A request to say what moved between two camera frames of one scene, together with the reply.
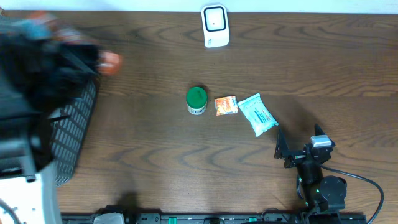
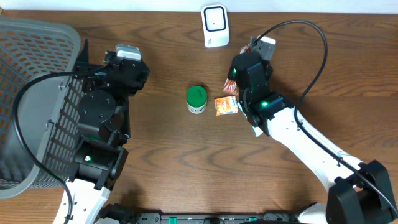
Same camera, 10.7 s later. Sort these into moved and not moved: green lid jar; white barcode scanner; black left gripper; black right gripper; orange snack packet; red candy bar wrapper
Moved: black right gripper; red candy bar wrapper; black left gripper
Not moved: orange snack packet; white barcode scanner; green lid jar
